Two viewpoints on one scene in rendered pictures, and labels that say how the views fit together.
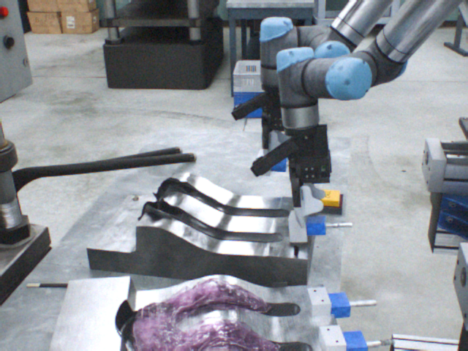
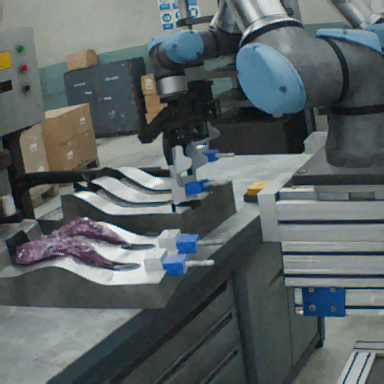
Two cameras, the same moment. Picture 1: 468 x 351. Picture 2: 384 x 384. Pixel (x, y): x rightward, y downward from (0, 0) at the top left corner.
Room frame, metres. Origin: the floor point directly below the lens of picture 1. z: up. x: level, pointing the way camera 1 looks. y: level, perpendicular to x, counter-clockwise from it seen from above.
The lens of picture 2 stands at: (-0.25, -0.61, 1.28)
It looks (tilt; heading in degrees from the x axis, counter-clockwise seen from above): 15 degrees down; 21
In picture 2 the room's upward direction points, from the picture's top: 10 degrees counter-clockwise
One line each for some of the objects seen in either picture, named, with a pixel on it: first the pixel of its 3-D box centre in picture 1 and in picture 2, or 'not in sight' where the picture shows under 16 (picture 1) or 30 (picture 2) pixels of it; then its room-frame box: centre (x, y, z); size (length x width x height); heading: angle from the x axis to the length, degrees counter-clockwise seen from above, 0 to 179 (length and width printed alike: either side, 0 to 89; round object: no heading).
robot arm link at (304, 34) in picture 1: (319, 43); not in sight; (1.32, -0.19, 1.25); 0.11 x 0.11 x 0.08; 4
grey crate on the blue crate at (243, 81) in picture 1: (273, 76); (343, 144); (4.29, -0.26, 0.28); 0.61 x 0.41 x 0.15; 84
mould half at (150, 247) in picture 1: (207, 224); (127, 203); (1.13, 0.08, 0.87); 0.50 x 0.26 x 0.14; 78
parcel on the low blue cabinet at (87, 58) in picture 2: not in sight; (81, 60); (7.54, 3.70, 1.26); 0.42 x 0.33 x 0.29; 84
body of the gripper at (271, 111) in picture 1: (278, 106); (199, 101); (1.33, -0.10, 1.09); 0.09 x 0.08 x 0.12; 78
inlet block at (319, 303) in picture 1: (342, 304); (193, 244); (0.85, -0.19, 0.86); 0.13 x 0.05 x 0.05; 95
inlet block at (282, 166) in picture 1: (282, 164); (213, 155); (1.32, -0.11, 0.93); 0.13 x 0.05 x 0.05; 78
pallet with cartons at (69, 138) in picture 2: not in sight; (35, 149); (5.12, 3.16, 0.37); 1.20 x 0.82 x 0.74; 92
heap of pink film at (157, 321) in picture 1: (203, 317); (65, 241); (0.77, 0.07, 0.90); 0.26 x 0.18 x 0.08; 95
